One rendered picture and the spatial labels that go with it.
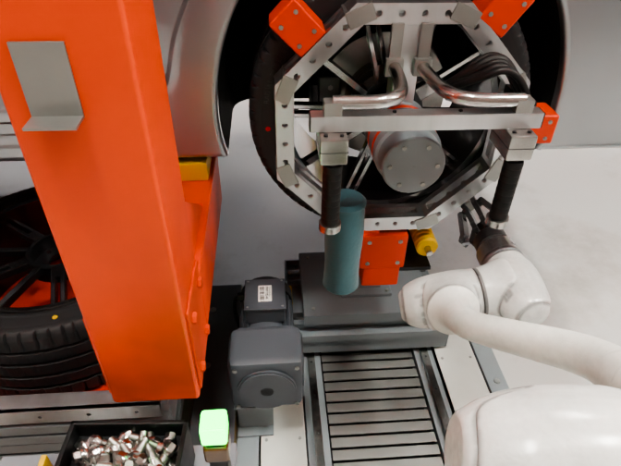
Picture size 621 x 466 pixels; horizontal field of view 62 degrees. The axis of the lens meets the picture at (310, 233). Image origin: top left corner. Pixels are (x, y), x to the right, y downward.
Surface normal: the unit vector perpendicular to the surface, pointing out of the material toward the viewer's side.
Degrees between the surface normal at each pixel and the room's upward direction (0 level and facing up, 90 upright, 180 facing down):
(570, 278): 0
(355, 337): 90
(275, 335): 0
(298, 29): 90
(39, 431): 90
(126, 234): 90
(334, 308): 0
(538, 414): 12
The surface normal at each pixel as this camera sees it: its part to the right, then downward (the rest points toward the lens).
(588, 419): -0.01, -0.76
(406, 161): 0.07, 0.61
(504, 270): -0.26, -0.74
